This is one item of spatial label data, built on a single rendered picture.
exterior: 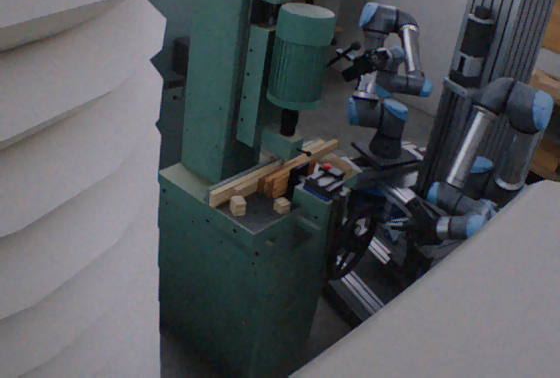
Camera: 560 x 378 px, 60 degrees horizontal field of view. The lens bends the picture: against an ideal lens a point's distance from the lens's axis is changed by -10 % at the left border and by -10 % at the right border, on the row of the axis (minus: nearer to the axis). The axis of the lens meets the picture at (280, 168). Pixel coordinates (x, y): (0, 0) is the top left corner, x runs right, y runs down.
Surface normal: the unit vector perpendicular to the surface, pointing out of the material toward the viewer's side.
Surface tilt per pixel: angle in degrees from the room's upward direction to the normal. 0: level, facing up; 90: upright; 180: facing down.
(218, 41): 90
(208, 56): 90
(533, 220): 0
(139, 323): 42
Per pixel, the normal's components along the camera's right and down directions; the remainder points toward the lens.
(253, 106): -0.63, 0.31
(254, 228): 0.15, -0.85
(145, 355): 0.76, -0.50
